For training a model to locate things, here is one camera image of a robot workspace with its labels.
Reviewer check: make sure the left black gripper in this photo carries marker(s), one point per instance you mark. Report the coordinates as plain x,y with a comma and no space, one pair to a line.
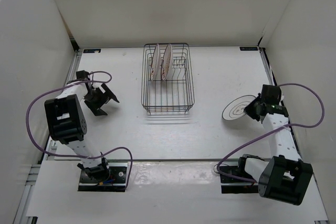
95,107

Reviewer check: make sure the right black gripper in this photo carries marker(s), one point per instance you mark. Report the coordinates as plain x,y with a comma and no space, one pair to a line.
248,109

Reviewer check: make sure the white plate teal rim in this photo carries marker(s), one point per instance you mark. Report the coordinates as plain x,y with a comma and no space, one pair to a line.
235,109

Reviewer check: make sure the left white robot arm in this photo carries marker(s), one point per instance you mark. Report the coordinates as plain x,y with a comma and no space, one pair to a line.
67,123

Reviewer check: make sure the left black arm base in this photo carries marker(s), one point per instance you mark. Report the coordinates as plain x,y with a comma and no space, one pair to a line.
114,181

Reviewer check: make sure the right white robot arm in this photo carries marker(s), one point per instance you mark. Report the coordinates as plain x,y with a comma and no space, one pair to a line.
285,177

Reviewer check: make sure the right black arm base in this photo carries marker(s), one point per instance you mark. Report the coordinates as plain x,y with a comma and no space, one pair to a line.
233,181

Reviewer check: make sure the left dark table label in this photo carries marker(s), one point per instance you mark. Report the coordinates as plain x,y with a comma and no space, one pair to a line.
91,51

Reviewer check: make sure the dark table label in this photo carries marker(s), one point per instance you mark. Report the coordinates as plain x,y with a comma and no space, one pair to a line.
244,48
91,51

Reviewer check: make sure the right dark table label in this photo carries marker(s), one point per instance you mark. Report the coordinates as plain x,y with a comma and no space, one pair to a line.
244,48

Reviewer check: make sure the left red-patterned plate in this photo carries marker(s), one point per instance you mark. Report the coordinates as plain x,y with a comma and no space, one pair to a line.
155,62

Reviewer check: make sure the red-patterned plate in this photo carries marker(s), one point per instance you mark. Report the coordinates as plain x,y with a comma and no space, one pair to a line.
155,62
167,62

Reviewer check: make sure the middle red-patterned plate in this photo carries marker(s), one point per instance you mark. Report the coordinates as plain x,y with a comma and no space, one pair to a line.
167,62

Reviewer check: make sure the white front board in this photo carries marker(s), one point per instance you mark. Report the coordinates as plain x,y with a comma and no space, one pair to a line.
161,193

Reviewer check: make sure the metal wire dish rack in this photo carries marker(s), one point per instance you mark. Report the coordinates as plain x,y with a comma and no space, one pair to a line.
176,94

